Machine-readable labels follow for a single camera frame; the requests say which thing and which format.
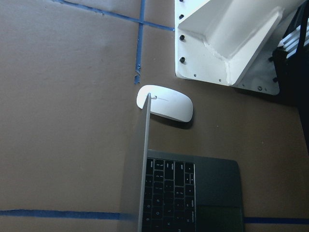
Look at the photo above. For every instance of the white computer mouse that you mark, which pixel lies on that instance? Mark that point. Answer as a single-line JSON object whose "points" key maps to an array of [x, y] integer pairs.
{"points": [[166, 102]]}

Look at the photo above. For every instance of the dark grey laptop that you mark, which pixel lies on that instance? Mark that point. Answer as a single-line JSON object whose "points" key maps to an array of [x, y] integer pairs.
{"points": [[165, 192]]}

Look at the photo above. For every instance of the white pedestal column mount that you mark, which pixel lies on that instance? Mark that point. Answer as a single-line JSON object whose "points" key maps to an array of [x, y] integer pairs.
{"points": [[230, 42]]}

